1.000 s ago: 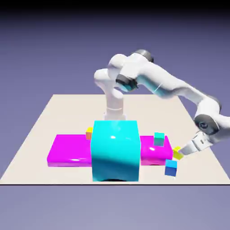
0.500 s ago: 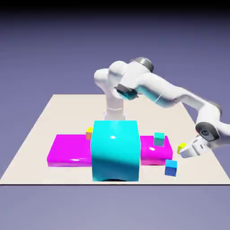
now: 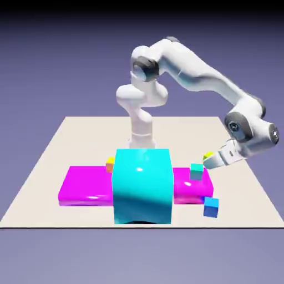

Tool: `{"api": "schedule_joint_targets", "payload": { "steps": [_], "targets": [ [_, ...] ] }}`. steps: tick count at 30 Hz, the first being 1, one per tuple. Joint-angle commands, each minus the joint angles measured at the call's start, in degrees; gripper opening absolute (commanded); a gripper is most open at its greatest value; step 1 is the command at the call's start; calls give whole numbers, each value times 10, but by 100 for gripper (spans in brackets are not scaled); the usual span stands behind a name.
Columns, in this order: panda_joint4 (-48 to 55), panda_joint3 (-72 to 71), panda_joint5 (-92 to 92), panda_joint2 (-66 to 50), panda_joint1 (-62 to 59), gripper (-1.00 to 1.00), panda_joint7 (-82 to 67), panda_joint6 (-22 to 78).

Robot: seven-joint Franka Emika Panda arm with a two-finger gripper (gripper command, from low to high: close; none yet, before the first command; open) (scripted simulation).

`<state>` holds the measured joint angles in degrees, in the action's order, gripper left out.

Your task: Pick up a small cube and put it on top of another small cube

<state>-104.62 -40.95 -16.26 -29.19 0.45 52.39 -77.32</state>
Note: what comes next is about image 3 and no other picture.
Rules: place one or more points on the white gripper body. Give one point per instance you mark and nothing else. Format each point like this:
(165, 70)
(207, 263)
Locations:
(218, 158)

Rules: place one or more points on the small yellow cube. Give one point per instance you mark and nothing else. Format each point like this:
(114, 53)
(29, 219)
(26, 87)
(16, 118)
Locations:
(208, 154)

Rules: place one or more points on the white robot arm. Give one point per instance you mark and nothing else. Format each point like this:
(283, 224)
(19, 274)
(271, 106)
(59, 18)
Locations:
(199, 75)

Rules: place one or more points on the small teal cube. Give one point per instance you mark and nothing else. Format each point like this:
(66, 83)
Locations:
(196, 171)

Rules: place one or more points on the small blue cube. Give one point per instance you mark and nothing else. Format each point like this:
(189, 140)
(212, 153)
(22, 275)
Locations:
(211, 207)

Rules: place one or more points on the small orange cube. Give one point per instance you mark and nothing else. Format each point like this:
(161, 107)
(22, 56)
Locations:
(110, 164)

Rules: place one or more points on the large cyan box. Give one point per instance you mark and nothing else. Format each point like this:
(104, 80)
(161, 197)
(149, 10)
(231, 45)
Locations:
(142, 186)

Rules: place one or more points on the large magenta box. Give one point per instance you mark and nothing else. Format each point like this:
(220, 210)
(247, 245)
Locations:
(86, 185)

